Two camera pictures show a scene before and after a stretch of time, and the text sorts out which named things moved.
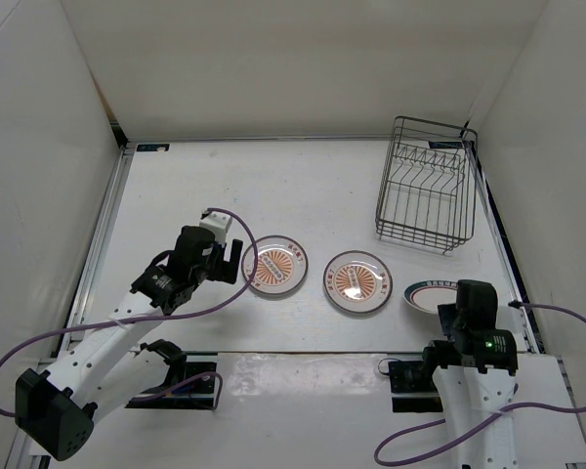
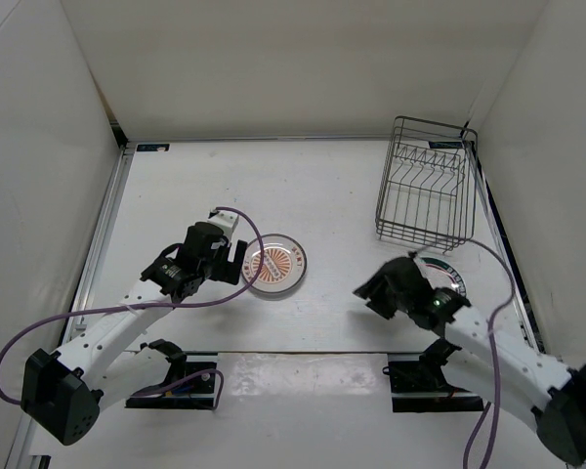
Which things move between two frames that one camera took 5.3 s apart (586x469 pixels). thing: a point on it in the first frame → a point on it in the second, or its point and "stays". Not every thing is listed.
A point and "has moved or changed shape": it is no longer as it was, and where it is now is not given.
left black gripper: [229, 269] stays
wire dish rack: [427, 195] stays
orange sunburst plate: [282, 265] stays
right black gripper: [445, 312] → [372, 289]
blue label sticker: [152, 148] stays
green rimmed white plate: [427, 295] has moved or changed shape
